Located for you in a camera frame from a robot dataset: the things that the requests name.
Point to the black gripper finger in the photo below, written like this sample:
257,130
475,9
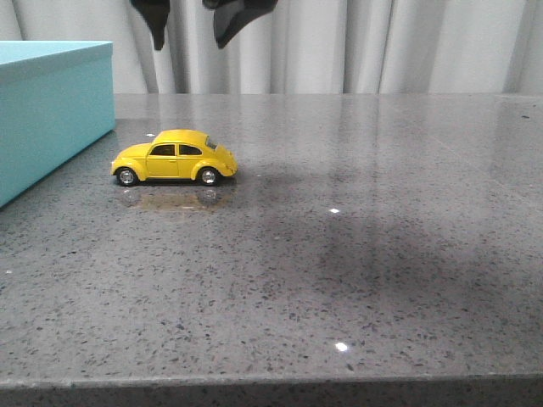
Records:
231,16
155,14

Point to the yellow toy beetle car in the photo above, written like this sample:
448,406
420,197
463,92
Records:
180,154

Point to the light blue open box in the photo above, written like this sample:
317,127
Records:
56,99

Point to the white pleated curtain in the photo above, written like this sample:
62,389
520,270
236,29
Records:
306,46

